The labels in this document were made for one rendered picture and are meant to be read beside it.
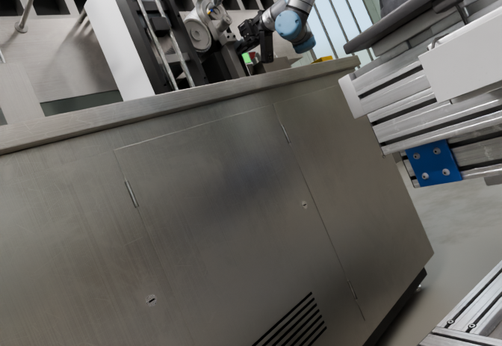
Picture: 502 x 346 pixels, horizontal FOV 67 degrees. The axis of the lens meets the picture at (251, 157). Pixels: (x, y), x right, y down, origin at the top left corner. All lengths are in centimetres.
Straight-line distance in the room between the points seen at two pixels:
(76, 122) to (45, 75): 74
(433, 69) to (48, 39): 130
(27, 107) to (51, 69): 39
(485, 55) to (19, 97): 102
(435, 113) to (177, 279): 57
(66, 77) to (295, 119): 83
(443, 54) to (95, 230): 62
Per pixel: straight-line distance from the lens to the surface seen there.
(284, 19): 116
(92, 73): 155
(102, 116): 78
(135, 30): 114
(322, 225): 111
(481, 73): 54
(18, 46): 153
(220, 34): 143
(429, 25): 70
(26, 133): 74
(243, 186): 94
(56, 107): 146
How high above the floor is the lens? 69
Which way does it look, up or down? 1 degrees up
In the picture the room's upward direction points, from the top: 23 degrees counter-clockwise
